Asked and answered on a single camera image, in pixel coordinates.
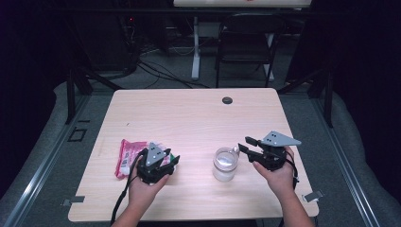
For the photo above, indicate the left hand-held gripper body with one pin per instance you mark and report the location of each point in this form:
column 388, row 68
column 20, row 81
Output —
column 153, row 168

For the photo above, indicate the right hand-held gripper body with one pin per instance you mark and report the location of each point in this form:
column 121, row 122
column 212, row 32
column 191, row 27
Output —
column 272, row 157

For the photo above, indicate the pink plastic snack bag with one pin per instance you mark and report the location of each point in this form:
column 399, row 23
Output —
column 127, row 157

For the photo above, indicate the clear glass jar with lid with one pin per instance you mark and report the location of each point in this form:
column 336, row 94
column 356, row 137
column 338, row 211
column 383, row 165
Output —
column 224, row 170

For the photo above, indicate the person's left hand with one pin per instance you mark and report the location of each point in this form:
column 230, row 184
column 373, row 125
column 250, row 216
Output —
column 143, row 192

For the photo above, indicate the person's right hand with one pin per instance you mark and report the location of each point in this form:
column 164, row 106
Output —
column 282, row 183

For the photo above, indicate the black metal stand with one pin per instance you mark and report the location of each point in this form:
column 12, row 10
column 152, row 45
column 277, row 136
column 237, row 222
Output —
column 328, row 101
column 70, row 94

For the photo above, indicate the white desk leg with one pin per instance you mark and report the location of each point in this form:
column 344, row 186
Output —
column 196, row 53

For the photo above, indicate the black folding chair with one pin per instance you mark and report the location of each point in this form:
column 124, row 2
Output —
column 249, row 28

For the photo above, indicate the black equipment cabinet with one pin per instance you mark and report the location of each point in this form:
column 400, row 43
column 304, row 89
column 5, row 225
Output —
column 104, row 44

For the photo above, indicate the grey table corner bracket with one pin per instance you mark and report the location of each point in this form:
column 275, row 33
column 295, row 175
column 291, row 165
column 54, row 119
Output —
column 74, row 200
column 313, row 196

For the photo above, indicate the aluminium floor rail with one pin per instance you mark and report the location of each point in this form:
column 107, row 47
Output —
column 350, row 176
column 41, row 173

